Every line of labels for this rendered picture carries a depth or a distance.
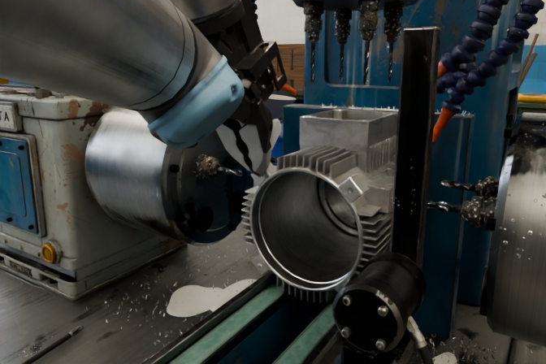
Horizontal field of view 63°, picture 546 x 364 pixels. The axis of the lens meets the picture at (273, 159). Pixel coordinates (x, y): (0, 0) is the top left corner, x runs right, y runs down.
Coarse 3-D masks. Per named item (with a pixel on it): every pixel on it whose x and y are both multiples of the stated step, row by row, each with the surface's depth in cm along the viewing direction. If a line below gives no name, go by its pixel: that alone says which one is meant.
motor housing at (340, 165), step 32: (288, 160) 55; (320, 160) 53; (352, 160) 56; (256, 192) 57; (288, 192) 66; (256, 224) 60; (288, 224) 66; (320, 224) 71; (384, 224) 54; (288, 256) 62; (320, 256) 64; (352, 256) 64; (288, 288) 58; (320, 288) 55
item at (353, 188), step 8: (272, 168) 57; (256, 176) 57; (264, 176) 56; (352, 176) 50; (344, 184) 50; (352, 184) 50; (360, 184) 50; (344, 192) 50; (352, 192) 50; (360, 192) 49; (352, 200) 50; (256, 264) 60; (264, 264) 59; (264, 272) 59; (336, 288) 53
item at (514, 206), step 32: (512, 128) 47; (544, 128) 44; (512, 160) 42; (544, 160) 41; (480, 192) 56; (512, 192) 41; (544, 192) 39; (480, 224) 47; (512, 224) 40; (544, 224) 39; (512, 256) 40; (544, 256) 39; (512, 288) 41; (544, 288) 39; (512, 320) 43; (544, 320) 41
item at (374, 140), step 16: (320, 112) 66; (336, 112) 69; (352, 112) 69; (368, 112) 68; (384, 112) 66; (304, 128) 61; (320, 128) 60; (336, 128) 58; (352, 128) 57; (368, 128) 56; (384, 128) 61; (304, 144) 62; (320, 144) 60; (336, 144) 59; (352, 144) 58; (368, 144) 57; (384, 144) 61; (368, 160) 57; (384, 160) 63
